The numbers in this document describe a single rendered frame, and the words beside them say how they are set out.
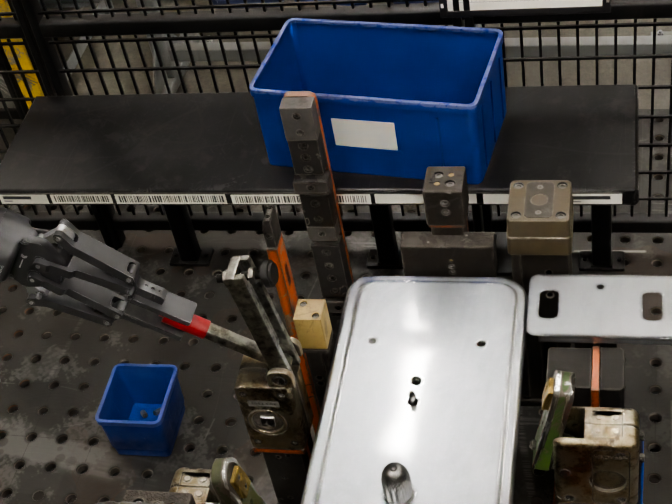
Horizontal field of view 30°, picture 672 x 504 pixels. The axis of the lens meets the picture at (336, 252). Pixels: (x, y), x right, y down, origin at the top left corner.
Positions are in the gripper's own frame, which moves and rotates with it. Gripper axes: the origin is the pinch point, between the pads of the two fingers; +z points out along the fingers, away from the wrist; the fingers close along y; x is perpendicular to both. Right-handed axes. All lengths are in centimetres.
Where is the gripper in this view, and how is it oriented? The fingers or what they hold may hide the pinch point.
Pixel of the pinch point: (159, 310)
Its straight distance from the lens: 139.8
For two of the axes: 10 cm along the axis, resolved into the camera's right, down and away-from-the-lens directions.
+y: 4.1, -5.9, -7.0
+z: 9.0, 4.0, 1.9
